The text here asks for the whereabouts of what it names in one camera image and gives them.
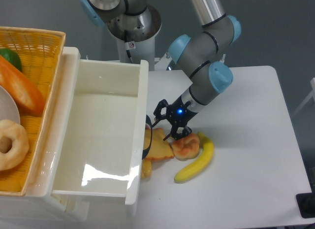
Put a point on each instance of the green round fruit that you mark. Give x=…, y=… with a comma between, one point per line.
x=12, y=57

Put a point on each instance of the yellow woven basket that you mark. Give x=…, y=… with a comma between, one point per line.
x=40, y=52

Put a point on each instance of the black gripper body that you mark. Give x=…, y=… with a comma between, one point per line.
x=181, y=111

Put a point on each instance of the pale ring donut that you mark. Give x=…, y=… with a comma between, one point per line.
x=14, y=144

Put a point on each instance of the toasted bread slice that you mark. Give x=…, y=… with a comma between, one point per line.
x=160, y=149

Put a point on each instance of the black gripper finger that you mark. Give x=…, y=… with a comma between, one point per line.
x=158, y=112
x=178, y=133

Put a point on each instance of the white furniture leg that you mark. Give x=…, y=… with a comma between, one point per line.
x=308, y=101

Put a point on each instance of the orange baguette loaf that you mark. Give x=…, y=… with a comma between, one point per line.
x=26, y=94

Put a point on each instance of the yellow banana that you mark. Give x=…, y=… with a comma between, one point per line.
x=201, y=160

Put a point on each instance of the round swirl bread roll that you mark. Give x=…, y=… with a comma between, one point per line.
x=187, y=147

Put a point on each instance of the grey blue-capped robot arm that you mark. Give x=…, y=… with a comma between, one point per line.
x=134, y=24

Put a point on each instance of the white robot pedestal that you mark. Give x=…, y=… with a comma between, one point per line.
x=135, y=51

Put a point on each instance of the black device at table edge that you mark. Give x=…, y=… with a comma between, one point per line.
x=306, y=204

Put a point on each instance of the white plate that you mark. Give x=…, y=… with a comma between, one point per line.
x=8, y=107

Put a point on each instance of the white open plastic drawer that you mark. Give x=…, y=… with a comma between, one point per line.
x=101, y=155

